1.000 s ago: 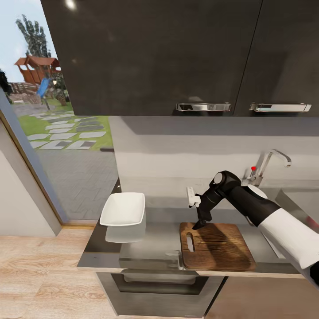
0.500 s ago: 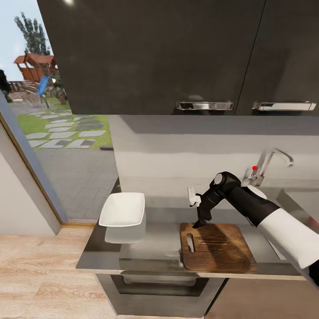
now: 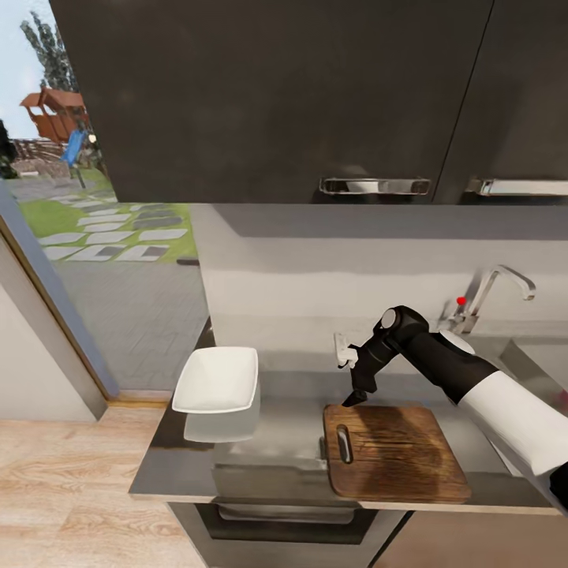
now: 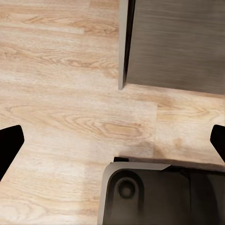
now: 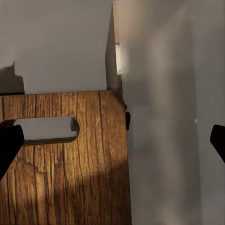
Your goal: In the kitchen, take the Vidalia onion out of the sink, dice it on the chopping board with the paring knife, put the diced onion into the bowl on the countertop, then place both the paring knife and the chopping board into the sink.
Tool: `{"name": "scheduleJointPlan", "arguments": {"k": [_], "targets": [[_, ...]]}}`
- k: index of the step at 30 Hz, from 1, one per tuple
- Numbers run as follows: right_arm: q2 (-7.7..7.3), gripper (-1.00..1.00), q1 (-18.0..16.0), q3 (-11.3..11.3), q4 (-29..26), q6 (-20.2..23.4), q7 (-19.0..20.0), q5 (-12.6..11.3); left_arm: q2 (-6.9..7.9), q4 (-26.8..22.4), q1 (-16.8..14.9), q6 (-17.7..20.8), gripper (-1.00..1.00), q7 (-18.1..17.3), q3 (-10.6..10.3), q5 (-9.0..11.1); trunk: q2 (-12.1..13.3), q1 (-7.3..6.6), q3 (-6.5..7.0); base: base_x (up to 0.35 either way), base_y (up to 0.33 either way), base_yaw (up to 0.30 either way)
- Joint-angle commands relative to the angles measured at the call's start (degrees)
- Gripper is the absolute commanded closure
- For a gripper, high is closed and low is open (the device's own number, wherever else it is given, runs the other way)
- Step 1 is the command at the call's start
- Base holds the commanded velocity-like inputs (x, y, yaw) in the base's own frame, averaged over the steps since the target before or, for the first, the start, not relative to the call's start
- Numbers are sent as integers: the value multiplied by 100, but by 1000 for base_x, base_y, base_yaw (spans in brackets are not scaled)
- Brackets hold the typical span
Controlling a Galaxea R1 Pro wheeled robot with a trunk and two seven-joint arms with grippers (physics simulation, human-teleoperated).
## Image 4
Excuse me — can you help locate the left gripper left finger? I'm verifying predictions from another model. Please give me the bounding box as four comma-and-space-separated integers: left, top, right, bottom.
0, 125, 24, 181

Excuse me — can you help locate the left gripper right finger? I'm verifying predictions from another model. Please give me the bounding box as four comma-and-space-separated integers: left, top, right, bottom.
210, 124, 225, 162

